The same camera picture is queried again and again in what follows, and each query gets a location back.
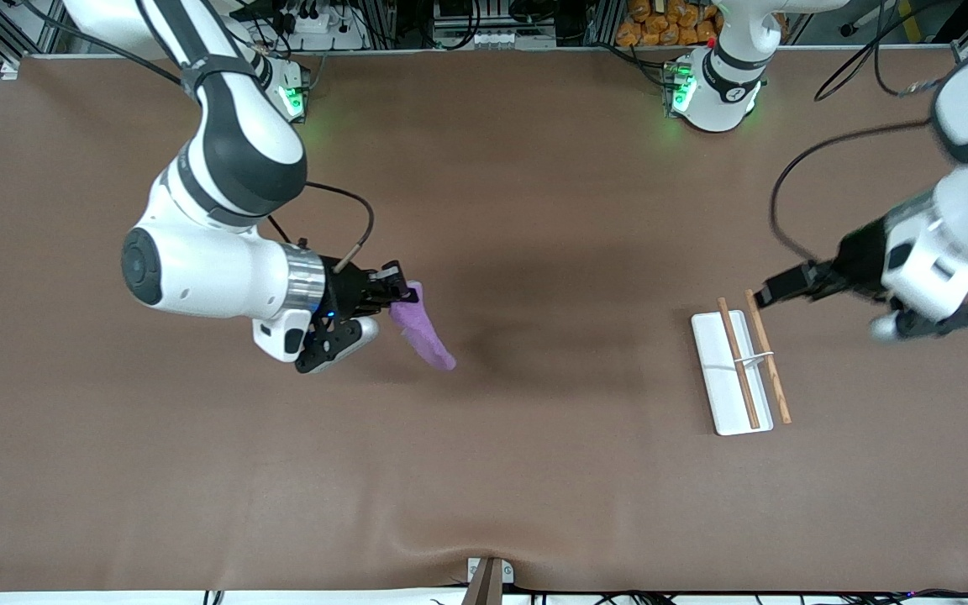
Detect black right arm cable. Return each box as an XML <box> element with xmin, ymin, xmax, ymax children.
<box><xmin>20</xmin><ymin>0</ymin><xmax>376</xmax><ymax>276</ymax></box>

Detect purple towel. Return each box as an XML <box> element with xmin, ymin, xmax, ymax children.
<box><xmin>388</xmin><ymin>281</ymin><xmax>458</xmax><ymax>372</ymax></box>

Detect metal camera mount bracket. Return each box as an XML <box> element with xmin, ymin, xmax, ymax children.
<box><xmin>460</xmin><ymin>556</ymin><xmax>516</xmax><ymax>605</ymax></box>

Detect white rack base tray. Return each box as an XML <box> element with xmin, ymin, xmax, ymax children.
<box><xmin>691</xmin><ymin>310</ymin><xmax>775</xmax><ymax>437</ymax></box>

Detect wooden rack rod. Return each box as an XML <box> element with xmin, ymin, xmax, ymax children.
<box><xmin>744</xmin><ymin>289</ymin><xmax>792</xmax><ymax>425</ymax></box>
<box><xmin>718</xmin><ymin>297</ymin><xmax>761</xmax><ymax>430</ymax></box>

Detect orange snack bags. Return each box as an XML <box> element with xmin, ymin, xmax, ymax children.
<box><xmin>615</xmin><ymin>0</ymin><xmax>725</xmax><ymax>49</ymax></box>

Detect white power strip with plugs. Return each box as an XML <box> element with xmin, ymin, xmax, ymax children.
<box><xmin>232</xmin><ymin>0</ymin><xmax>369</xmax><ymax>52</ymax></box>

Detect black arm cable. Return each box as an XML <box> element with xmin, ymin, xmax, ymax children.
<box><xmin>20</xmin><ymin>0</ymin><xmax>376</xmax><ymax>276</ymax></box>
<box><xmin>769</xmin><ymin>0</ymin><xmax>965</xmax><ymax>263</ymax></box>

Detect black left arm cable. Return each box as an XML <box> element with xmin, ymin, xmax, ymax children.
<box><xmin>769</xmin><ymin>0</ymin><xmax>965</xmax><ymax>263</ymax></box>

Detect long white socket strip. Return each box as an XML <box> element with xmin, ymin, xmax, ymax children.
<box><xmin>433</xmin><ymin>29</ymin><xmax>558</xmax><ymax>50</ymax></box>

